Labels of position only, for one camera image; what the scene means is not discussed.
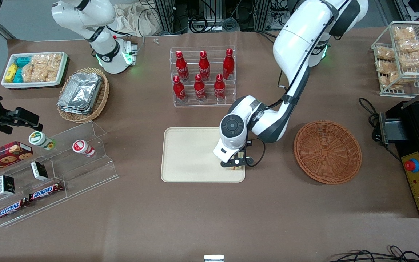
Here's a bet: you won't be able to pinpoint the white wire rack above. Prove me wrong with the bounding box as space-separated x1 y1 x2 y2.
371 21 419 98

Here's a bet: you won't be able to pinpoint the white rectangular snack tray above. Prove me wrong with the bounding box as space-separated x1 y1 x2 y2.
1 52 69 90

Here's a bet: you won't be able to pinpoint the round brown wicker basket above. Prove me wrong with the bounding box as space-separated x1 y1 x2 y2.
294 120 362 185

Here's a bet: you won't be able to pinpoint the black power cable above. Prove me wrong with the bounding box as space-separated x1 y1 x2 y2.
358 97 403 163

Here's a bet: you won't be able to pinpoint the small black white carton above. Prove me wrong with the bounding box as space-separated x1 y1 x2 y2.
0 175 16 197
31 161 49 182

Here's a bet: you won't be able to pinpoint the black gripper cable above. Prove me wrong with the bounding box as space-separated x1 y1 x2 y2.
246 137 267 168

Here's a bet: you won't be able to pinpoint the beige crumpled cloth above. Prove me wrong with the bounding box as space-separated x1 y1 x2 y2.
112 3 168 37

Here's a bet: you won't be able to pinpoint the yellow snack box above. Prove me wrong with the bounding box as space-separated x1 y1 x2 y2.
5 63 19 83

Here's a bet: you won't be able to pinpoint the oval light wicker basket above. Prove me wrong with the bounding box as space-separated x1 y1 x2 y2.
57 67 110 124

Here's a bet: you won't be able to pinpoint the clear bag of rice crackers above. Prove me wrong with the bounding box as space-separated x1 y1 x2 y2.
22 55 48 83
42 53 63 82

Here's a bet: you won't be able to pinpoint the green capped yogurt bottle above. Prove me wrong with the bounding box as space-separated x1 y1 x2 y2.
28 131 56 150

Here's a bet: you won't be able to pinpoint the clear bag of fried snacks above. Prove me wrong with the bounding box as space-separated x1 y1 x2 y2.
393 26 416 41
399 51 419 70
376 60 397 75
388 71 404 90
375 46 396 61
397 38 419 53

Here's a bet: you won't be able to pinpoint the clear acrylic stepped display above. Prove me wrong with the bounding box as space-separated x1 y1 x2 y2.
0 121 120 228

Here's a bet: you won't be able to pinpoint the clear acrylic bottle stand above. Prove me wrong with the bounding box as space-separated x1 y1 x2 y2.
169 46 236 108

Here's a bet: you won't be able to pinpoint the snickers chocolate bar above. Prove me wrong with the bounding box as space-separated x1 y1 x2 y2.
28 181 65 203
0 198 29 222

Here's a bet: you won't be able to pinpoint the stack of foil containers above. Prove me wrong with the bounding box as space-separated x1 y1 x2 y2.
58 72 103 115

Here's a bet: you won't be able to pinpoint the black floor cables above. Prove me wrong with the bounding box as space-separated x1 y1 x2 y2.
328 245 419 262

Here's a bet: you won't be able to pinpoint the red capped yogurt bottle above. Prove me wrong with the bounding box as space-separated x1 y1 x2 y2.
72 140 96 158

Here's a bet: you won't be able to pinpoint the aluminium frame profile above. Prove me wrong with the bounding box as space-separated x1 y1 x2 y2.
154 0 189 34

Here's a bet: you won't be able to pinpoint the red tartan cookie box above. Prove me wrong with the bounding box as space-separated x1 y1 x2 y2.
0 141 34 179

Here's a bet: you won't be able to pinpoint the cream plastic tray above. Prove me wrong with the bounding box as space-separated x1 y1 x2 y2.
161 127 246 183

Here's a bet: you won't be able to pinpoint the red cola bottle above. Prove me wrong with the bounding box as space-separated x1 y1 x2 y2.
173 75 187 103
223 48 235 80
175 50 189 82
194 74 207 102
198 50 211 82
214 74 226 102

